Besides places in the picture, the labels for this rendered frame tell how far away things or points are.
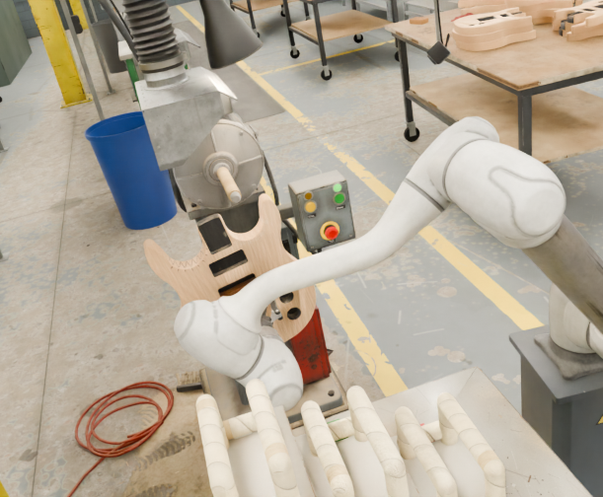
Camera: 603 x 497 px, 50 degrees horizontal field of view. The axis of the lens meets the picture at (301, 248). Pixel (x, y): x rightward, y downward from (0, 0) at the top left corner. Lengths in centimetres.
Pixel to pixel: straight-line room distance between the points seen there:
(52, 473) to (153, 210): 222
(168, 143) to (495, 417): 89
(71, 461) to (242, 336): 183
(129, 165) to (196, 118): 305
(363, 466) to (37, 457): 212
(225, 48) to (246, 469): 91
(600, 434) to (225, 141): 125
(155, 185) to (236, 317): 341
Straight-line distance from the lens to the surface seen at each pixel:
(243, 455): 110
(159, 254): 154
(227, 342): 123
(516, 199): 109
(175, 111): 145
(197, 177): 180
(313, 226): 192
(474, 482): 122
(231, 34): 153
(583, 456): 193
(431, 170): 125
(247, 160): 181
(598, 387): 176
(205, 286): 159
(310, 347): 232
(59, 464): 299
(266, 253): 159
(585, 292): 137
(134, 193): 458
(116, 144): 444
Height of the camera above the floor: 187
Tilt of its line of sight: 29 degrees down
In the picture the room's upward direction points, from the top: 12 degrees counter-clockwise
